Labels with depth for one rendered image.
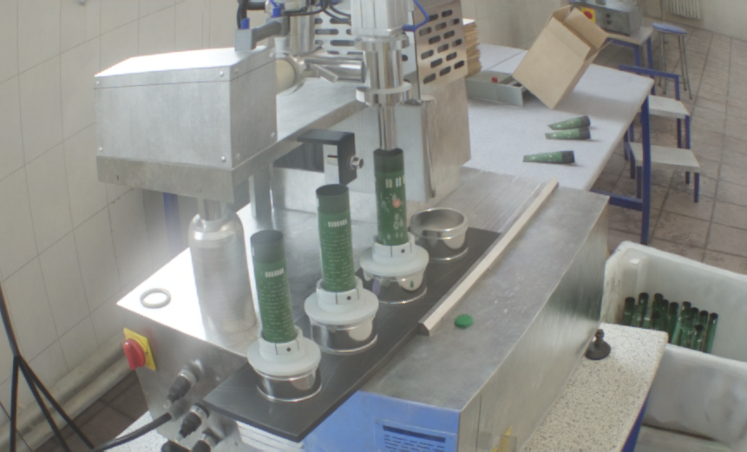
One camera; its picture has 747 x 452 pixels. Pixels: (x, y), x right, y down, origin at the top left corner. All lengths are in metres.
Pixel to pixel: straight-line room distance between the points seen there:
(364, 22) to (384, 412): 0.40
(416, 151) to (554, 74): 1.55
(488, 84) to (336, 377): 1.92
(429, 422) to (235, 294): 0.26
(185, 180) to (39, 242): 1.55
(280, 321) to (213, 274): 0.17
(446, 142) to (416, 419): 0.48
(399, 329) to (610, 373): 0.52
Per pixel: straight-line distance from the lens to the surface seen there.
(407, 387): 0.90
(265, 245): 0.80
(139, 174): 1.01
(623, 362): 1.43
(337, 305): 0.92
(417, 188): 1.18
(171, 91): 0.94
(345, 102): 1.08
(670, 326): 1.94
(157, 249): 2.94
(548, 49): 2.66
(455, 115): 1.27
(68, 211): 2.54
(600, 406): 1.31
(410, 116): 1.15
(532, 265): 1.13
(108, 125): 1.04
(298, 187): 1.29
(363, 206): 1.24
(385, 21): 0.91
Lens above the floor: 1.52
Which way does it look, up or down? 25 degrees down
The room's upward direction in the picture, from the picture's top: 3 degrees counter-clockwise
